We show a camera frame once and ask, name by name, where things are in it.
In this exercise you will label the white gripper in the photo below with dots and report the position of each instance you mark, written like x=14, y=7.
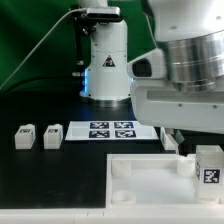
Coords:
x=157, y=103

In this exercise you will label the white L-shaped obstacle fence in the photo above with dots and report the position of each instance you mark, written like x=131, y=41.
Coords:
x=111, y=217

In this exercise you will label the black camera on stand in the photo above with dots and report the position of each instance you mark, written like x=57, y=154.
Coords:
x=85, y=20

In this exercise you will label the white square tabletop part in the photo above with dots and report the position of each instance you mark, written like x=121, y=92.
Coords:
x=139, y=180

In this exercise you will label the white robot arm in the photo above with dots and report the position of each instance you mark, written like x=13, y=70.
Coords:
x=180, y=83

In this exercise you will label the white sheet with AprilTags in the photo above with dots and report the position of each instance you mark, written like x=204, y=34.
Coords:
x=109, y=130

